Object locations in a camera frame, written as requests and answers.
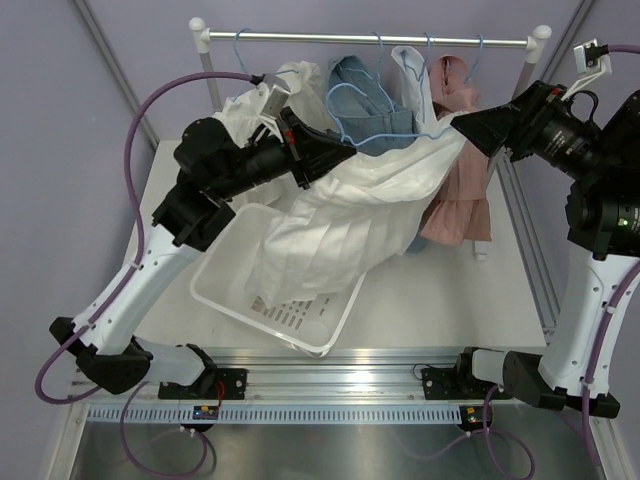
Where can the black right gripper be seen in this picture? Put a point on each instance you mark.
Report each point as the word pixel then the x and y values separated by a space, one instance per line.
pixel 519 126

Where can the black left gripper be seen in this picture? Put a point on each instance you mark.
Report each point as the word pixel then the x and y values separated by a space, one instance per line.
pixel 312 151

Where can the blue denim skirt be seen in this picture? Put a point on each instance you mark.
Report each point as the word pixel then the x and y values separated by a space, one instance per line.
pixel 338 75

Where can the white pleated skirt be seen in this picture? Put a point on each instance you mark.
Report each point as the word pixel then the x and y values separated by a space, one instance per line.
pixel 362 212

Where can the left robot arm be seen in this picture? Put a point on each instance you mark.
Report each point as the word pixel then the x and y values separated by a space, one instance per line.
pixel 213 170

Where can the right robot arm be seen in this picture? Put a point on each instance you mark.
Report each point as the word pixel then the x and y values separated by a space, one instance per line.
pixel 602 212

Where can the white ruffled dress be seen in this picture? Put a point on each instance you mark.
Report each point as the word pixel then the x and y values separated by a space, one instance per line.
pixel 241 115

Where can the pink ruffled dress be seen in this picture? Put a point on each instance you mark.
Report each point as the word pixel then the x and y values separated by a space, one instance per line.
pixel 460 211

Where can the white plastic basket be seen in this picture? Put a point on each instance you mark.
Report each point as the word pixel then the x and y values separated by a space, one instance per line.
pixel 311 326

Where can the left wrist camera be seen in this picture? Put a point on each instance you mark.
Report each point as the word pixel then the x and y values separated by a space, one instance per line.
pixel 276 100

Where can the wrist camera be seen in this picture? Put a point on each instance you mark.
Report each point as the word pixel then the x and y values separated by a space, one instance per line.
pixel 592 61
pixel 276 100

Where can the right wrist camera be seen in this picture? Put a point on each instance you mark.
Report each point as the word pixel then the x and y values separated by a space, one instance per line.
pixel 592 61

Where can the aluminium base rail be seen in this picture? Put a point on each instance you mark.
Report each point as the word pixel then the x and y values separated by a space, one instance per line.
pixel 330 375

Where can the white slotted cable duct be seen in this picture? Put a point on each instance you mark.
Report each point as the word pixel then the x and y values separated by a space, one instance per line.
pixel 279 414

